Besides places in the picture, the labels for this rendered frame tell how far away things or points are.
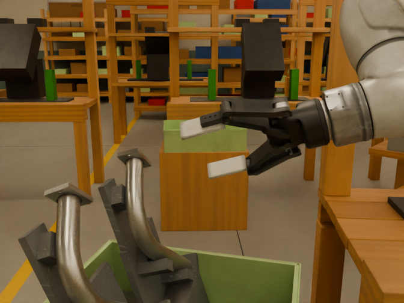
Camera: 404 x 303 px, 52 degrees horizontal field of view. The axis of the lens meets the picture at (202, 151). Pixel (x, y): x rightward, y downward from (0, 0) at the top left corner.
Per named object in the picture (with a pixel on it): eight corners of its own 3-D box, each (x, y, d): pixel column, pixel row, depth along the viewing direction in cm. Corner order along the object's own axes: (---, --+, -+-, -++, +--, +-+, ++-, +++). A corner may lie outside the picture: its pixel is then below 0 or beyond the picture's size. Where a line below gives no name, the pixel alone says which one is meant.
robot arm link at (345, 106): (355, 69, 62) (314, 80, 63) (373, 118, 57) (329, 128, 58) (356, 104, 69) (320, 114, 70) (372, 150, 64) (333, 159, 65)
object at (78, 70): (171, 103, 1021) (169, 8, 965) (47, 103, 1011) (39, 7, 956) (172, 100, 1073) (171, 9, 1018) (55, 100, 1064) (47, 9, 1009)
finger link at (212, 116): (235, 119, 61) (229, 107, 58) (202, 128, 62) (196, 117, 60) (234, 112, 62) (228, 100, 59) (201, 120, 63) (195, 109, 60)
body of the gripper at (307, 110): (322, 116, 70) (268, 130, 72) (317, 85, 63) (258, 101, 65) (333, 154, 66) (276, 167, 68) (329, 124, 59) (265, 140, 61)
